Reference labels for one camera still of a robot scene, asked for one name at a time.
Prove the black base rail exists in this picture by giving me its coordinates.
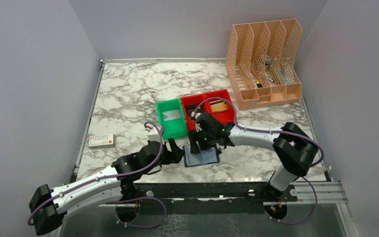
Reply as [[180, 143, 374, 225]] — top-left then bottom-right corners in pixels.
[[114, 182, 298, 222]]

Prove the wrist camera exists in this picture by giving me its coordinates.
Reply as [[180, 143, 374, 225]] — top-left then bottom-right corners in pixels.
[[145, 125, 164, 143], [190, 111, 202, 120]]

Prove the peach desk file organizer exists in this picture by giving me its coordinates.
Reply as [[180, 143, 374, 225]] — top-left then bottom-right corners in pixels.
[[225, 19, 303, 110]]

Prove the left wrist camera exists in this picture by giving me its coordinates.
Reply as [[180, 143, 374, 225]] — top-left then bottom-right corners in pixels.
[[145, 125, 164, 143]]

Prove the green plastic bin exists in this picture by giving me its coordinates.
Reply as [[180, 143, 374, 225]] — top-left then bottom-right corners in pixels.
[[156, 98, 187, 140]]

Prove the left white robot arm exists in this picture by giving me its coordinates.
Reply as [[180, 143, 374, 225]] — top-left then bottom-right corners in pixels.
[[27, 138, 185, 236]]

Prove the purple cable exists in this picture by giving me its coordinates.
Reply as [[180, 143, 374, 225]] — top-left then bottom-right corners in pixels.
[[27, 121, 166, 226], [192, 96, 325, 226]]

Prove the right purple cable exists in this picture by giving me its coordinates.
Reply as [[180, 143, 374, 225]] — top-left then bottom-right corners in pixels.
[[192, 96, 325, 226]]

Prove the navy blue card holder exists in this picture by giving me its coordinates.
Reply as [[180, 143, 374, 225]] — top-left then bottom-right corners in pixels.
[[183, 145, 222, 167]]

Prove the round grey tin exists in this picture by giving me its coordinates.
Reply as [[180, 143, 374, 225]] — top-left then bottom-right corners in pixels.
[[265, 55, 273, 69]]

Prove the gold striped card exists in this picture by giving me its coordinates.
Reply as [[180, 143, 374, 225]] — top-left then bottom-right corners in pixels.
[[209, 100, 227, 113]]

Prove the white red small box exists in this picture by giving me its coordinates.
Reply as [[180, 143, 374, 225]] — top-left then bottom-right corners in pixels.
[[88, 134, 116, 149]]

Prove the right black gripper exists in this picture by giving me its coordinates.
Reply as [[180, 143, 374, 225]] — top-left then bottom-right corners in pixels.
[[188, 127, 216, 154]]

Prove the black card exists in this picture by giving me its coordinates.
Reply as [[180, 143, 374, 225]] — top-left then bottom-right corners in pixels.
[[185, 105, 198, 117]]

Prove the red double bin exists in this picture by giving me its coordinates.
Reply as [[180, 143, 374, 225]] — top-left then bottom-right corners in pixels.
[[180, 89, 234, 132]]

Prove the red pencil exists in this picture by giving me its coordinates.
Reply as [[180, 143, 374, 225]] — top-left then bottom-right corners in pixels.
[[250, 67, 261, 83]]

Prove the silver VIP card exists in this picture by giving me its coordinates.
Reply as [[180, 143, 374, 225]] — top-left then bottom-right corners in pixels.
[[162, 110, 182, 121]]

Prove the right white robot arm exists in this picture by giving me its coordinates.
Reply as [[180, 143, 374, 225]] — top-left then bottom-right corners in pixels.
[[192, 112, 319, 201]]

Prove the green marker pen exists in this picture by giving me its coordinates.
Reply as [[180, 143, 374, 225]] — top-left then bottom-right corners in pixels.
[[267, 75, 274, 83]]

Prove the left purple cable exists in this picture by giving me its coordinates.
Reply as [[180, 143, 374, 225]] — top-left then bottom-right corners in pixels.
[[27, 121, 166, 226]]

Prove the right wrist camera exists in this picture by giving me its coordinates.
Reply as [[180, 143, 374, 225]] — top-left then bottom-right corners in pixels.
[[190, 111, 202, 120]]

